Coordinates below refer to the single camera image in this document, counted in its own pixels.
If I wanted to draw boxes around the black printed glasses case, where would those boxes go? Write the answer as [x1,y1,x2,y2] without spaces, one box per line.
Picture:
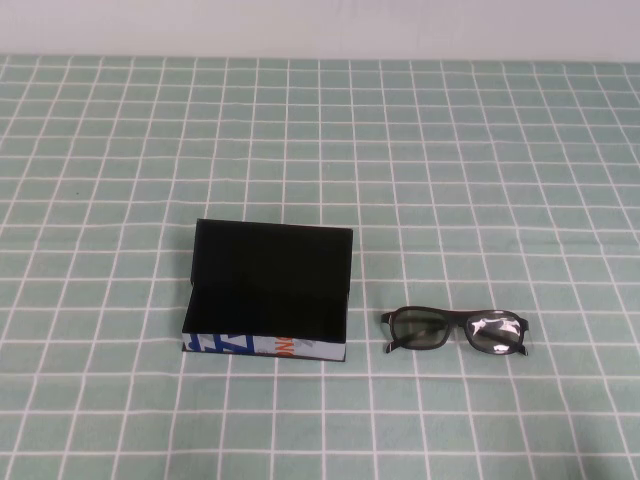
[180,218,355,364]

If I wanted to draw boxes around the black framed glasses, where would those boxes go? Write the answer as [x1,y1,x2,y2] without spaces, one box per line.
[380,305,532,359]

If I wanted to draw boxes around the green checked tablecloth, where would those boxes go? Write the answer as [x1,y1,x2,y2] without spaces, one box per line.
[0,53,640,480]

